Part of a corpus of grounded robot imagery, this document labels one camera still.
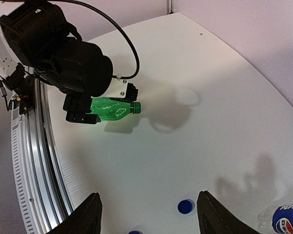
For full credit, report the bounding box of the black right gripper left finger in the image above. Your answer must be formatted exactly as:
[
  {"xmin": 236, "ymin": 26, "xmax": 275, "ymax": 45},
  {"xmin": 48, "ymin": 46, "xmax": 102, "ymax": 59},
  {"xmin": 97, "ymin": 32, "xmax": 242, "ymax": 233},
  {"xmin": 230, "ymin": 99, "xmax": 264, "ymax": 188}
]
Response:
[{"xmin": 48, "ymin": 193, "xmax": 103, "ymax": 234}]

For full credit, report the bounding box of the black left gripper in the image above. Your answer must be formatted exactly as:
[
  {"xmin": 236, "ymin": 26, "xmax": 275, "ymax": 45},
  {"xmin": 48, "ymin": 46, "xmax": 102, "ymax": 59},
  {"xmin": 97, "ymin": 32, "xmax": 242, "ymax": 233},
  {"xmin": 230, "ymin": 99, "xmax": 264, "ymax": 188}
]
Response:
[{"xmin": 63, "ymin": 94, "xmax": 101, "ymax": 124}]

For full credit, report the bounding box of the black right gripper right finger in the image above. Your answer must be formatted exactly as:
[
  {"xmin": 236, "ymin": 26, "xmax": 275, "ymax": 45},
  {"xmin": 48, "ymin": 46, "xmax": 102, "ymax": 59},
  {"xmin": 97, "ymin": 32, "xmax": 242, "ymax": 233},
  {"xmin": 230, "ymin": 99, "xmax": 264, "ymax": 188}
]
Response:
[{"xmin": 197, "ymin": 191, "xmax": 258, "ymax": 234}]

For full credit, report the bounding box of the green plastic bottle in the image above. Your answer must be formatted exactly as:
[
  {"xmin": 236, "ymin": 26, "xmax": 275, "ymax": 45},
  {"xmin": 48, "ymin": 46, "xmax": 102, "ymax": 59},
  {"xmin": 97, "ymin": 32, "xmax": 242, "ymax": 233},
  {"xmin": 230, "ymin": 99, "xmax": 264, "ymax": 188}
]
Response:
[{"xmin": 90, "ymin": 97, "xmax": 142, "ymax": 121}]

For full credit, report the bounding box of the blue Pepsi bottle cap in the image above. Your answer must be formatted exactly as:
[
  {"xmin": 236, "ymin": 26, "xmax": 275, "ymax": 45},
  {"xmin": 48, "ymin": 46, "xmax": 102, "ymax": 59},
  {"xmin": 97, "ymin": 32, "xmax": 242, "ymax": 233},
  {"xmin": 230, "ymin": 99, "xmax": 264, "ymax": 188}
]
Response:
[{"xmin": 177, "ymin": 199, "xmax": 195, "ymax": 215}]

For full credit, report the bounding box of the clear Pepsi bottle blue label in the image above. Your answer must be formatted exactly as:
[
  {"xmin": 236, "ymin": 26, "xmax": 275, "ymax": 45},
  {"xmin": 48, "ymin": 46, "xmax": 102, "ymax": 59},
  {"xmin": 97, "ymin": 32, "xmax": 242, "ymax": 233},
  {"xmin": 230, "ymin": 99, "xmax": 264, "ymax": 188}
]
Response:
[{"xmin": 257, "ymin": 202, "xmax": 293, "ymax": 234}]

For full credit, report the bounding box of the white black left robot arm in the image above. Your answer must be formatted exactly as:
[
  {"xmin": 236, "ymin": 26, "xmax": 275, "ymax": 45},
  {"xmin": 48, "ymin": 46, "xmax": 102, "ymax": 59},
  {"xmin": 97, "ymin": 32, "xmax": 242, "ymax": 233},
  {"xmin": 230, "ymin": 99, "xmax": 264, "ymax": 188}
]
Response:
[{"xmin": 0, "ymin": 1, "xmax": 113, "ymax": 124}]

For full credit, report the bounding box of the aluminium front rail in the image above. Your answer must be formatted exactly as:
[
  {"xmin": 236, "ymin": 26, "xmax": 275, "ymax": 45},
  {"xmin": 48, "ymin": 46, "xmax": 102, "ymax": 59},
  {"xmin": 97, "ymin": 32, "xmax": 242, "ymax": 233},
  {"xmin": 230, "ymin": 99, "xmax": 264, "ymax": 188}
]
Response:
[{"xmin": 11, "ymin": 80, "xmax": 74, "ymax": 234}]

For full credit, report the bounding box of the left aluminium corner post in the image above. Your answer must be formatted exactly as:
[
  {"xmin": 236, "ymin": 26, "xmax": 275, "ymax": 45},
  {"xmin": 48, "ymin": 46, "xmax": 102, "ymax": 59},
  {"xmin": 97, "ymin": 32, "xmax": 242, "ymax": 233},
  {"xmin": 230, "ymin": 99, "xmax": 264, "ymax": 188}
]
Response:
[{"xmin": 166, "ymin": 0, "xmax": 174, "ymax": 15}]

